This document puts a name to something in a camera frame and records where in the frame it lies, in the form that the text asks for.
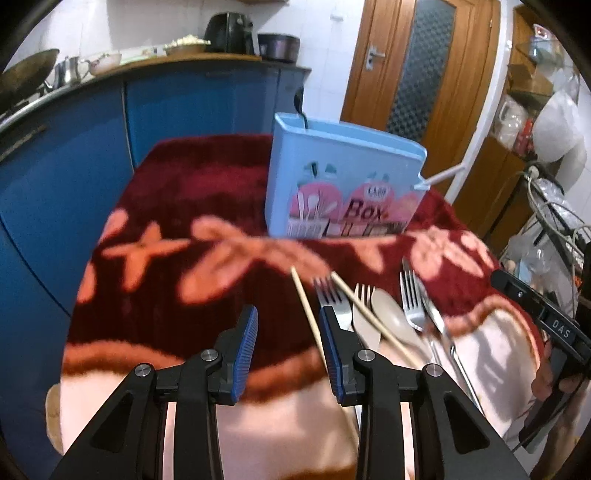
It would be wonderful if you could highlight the light blue utensil box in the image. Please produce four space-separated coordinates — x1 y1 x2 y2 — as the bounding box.
264 112 428 239

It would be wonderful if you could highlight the white cable bundle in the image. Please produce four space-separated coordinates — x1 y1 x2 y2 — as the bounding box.
526 166 591 259

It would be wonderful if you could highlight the beige plastic spoon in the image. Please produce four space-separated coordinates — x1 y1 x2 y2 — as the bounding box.
370 288 432 365

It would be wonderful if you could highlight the white plastic bag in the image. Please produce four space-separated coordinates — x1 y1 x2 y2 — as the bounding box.
533 90 585 162

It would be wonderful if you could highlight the person's right hand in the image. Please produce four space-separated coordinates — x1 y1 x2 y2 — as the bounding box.
530 339 589 407

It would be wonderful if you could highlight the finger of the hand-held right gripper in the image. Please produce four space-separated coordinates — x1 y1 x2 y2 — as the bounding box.
489 269 552 324

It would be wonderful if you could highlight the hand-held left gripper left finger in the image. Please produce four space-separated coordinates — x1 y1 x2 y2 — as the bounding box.
48 305 258 480

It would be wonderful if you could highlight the bowl of food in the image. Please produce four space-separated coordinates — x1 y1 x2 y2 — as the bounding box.
164 36 211 57

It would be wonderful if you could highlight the red floral blanket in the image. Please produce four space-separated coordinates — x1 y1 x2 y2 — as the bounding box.
46 134 548 480

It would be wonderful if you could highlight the black air fryer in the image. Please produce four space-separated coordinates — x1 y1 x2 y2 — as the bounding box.
204 12 254 55

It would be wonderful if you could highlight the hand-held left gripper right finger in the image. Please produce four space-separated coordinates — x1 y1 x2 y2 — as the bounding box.
320 305 529 480

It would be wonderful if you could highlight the white plastic stick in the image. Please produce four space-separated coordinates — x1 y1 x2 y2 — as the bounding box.
414 165 464 189

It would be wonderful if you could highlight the wooden shelf unit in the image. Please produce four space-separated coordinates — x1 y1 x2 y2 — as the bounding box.
455 4 578 250

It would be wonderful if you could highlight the steel kettle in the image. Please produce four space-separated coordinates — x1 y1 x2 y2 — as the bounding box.
54 55 90 88

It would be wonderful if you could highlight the dark rice cooker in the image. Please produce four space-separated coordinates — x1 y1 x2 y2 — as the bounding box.
257 33 301 63

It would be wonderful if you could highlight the wooden door with glass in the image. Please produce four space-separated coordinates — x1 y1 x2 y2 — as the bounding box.
341 0 502 197

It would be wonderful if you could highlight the blue kitchen cabinet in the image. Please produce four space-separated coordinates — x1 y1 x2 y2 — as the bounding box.
0 60 312 416

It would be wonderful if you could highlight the dark wok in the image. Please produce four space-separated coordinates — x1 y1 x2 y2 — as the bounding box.
0 48 61 109

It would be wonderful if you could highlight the wooden chopstick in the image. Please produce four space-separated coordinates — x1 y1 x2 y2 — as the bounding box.
290 267 329 365
330 271 423 370

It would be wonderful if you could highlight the white ceramic bowl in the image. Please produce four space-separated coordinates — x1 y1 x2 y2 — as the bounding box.
88 52 123 76

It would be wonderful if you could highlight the black utensil handle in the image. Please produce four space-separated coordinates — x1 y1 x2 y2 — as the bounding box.
294 87 309 127

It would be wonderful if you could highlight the steel fork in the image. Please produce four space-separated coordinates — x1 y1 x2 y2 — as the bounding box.
399 257 444 365
313 276 354 332

